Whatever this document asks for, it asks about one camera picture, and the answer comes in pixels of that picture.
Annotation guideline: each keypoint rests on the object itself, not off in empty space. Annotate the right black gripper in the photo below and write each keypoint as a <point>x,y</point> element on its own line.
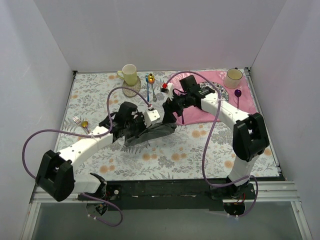
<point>171,106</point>

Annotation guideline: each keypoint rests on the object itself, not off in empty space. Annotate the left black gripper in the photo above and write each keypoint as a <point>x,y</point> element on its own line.
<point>139,124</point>

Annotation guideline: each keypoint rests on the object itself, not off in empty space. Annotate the grey cloth napkin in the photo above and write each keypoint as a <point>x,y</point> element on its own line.
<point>155,131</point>

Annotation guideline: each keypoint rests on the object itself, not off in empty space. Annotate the gold spoon purple handle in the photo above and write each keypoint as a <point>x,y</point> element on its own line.
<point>84,124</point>

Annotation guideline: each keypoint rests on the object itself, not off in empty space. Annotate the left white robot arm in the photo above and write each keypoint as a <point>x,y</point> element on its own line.
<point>56,174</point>

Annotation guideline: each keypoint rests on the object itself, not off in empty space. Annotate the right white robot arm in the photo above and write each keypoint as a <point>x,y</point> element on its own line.
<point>250,138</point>

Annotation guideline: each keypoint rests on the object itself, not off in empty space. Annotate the purple fork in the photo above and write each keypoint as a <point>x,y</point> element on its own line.
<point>182,119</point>

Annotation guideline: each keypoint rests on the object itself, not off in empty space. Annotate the floral tablecloth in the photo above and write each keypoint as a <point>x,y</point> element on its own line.
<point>191,152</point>

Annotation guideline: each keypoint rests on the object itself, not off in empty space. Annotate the round woven coaster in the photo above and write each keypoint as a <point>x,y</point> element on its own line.
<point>131,90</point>

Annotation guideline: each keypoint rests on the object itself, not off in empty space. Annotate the gold bowl spoon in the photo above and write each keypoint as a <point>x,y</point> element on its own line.
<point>151,80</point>

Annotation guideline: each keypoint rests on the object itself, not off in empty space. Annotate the yellow-green mug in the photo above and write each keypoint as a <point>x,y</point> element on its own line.
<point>128,74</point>

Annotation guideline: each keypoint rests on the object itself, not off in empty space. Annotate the blue floral plate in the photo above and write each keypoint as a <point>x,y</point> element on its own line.
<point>223,92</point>

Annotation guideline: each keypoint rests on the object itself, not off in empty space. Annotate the cream mug dark rim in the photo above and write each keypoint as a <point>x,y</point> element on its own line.
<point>232,78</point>

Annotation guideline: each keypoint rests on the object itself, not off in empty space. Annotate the pink floral placemat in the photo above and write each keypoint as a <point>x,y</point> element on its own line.
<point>194,115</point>

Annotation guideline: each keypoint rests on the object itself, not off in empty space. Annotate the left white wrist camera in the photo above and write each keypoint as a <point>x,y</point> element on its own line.
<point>151,116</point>

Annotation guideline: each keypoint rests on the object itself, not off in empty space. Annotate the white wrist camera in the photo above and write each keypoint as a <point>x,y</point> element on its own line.
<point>168,89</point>
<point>151,116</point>

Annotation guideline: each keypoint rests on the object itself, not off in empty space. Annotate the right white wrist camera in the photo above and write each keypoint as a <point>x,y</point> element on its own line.
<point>168,89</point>

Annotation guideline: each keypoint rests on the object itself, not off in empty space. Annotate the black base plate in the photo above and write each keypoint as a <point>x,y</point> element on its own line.
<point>171,194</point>

